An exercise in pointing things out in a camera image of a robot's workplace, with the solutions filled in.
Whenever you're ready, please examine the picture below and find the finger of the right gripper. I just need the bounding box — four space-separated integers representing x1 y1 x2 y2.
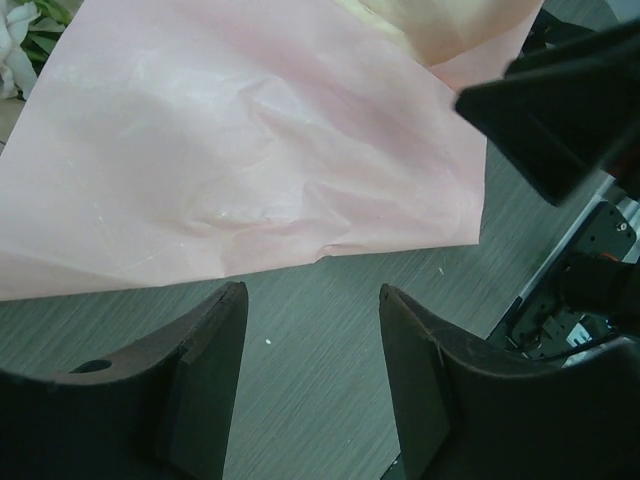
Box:
455 19 639 205

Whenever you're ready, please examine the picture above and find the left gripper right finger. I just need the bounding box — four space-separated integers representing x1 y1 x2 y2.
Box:
379 285 639 479

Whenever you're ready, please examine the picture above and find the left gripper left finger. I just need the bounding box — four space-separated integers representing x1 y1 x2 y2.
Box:
1 282 248 479

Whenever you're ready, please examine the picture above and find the pink flower bouquet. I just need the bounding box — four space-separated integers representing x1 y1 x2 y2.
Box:
1 1 541 300

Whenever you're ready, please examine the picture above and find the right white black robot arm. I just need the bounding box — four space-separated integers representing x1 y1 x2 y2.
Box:
455 11 639 363

